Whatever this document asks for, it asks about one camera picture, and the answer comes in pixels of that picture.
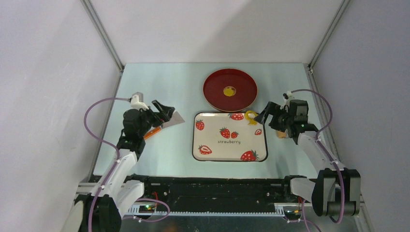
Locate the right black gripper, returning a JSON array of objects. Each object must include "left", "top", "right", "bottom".
[{"left": 254, "top": 101, "right": 293, "bottom": 133}]

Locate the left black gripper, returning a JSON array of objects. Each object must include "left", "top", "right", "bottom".
[{"left": 137, "top": 100, "right": 174, "bottom": 137}]

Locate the orange handled spatula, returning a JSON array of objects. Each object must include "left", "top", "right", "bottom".
[{"left": 144, "top": 111, "right": 185, "bottom": 140}]

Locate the round red plate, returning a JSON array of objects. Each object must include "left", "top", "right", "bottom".
[{"left": 203, "top": 69, "right": 258, "bottom": 113}]

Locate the yellow dough piece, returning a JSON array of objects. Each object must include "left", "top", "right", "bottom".
[{"left": 223, "top": 86, "right": 236, "bottom": 97}]

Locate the strawberry print tray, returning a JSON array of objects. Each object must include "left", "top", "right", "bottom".
[{"left": 192, "top": 112, "right": 268, "bottom": 162}]

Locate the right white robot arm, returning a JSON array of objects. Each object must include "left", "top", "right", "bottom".
[{"left": 255, "top": 100, "right": 361, "bottom": 217}]

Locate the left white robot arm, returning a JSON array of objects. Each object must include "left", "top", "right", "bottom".
[{"left": 62, "top": 99, "right": 175, "bottom": 232}]

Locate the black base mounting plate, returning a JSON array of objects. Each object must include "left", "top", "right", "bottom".
[{"left": 126, "top": 174, "right": 300, "bottom": 211}]

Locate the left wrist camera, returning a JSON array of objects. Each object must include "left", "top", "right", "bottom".
[{"left": 130, "top": 92, "right": 149, "bottom": 111}]

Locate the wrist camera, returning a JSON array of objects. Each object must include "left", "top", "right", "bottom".
[
  {"left": 130, "top": 92, "right": 149, "bottom": 111},
  {"left": 281, "top": 91, "right": 294, "bottom": 108}
]

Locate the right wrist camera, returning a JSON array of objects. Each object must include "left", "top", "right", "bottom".
[{"left": 281, "top": 91, "right": 294, "bottom": 108}]

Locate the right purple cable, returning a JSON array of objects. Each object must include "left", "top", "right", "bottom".
[{"left": 290, "top": 89, "right": 346, "bottom": 232}]

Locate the purple cable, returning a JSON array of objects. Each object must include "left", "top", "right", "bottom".
[
  {"left": 84, "top": 97, "right": 170, "bottom": 232},
  {"left": 290, "top": 89, "right": 346, "bottom": 232}
]

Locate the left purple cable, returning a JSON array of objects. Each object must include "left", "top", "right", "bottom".
[{"left": 84, "top": 97, "right": 170, "bottom": 232}]

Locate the grey slotted cable duct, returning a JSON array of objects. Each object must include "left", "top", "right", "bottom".
[{"left": 125, "top": 205, "right": 285, "bottom": 217}]

